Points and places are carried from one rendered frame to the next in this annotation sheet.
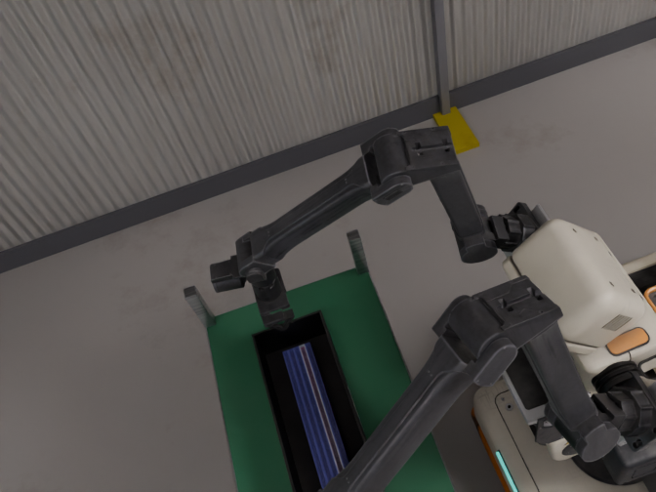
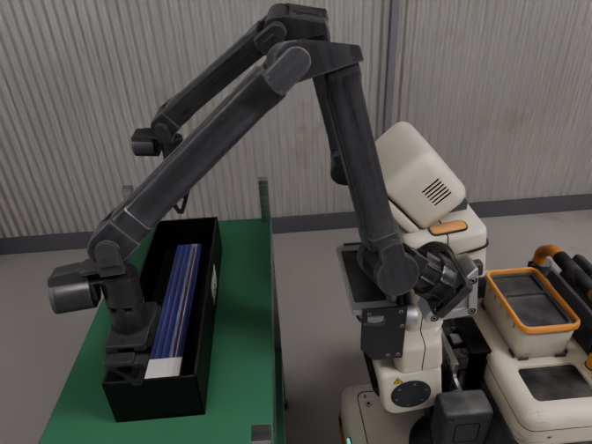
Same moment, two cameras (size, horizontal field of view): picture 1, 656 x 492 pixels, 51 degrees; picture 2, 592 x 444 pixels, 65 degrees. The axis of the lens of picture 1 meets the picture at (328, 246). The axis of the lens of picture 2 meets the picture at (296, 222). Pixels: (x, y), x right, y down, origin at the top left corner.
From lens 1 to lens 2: 0.74 m
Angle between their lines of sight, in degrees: 21
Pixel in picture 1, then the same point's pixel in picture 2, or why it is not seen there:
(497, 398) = (359, 395)
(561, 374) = (363, 159)
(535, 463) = not seen: outside the picture
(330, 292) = (235, 227)
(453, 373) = (251, 78)
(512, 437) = (363, 427)
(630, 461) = (450, 411)
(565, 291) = (396, 157)
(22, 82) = (99, 111)
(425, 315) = (326, 343)
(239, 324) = not seen: hidden behind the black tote
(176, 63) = not seen: hidden behind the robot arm
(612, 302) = (432, 159)
